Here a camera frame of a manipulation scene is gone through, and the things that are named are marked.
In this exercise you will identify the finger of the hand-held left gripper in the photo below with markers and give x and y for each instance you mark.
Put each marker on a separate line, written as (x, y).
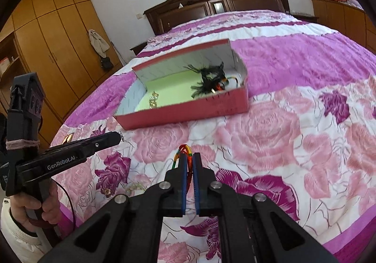
(101, 143)

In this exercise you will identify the wooden wardrobe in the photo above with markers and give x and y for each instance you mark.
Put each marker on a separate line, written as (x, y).
(58, 60)

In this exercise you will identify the black hanging bag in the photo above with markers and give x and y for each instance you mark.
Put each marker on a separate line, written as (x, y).
(107, 62)

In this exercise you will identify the wooden sideboard cabinet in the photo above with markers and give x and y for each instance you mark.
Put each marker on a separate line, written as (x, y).
(343, 22)

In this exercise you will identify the pink cardboard box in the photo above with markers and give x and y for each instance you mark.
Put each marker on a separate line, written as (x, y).
(188, 111)

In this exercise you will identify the dark wooden nightstand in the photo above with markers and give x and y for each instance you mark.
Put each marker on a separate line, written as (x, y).
(138, 48)

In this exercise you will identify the pale green paper sheet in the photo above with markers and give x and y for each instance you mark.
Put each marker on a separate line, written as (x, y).
(173, 87)

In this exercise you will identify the person's left hand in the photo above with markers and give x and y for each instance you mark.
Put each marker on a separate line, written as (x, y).
(26, 216)

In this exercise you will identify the white wall switch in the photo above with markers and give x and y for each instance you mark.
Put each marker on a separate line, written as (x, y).
(140, 15)

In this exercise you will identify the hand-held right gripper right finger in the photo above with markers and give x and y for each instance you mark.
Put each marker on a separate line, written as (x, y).
(197, 189)

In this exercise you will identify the black feathered hair claw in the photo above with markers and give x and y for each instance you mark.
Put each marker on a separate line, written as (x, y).
(210, 78)

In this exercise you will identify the beige hanging cloth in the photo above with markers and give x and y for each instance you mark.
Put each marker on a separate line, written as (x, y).
(98, 42)

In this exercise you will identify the person's left forearm white sleeve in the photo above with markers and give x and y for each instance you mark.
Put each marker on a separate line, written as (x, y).
(17, 247)

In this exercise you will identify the gold pearl drop earring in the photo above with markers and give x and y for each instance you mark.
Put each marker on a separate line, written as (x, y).
(135, 187)
(153, 99)

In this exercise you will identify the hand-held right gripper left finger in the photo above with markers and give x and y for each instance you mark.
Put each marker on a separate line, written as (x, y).
(184, 186)

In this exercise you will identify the floral pink bedspread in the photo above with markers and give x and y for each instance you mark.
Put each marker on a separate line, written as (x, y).
(279, 133)

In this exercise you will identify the dark wooden headboard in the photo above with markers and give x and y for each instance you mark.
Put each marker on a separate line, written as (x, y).
(217, 1)

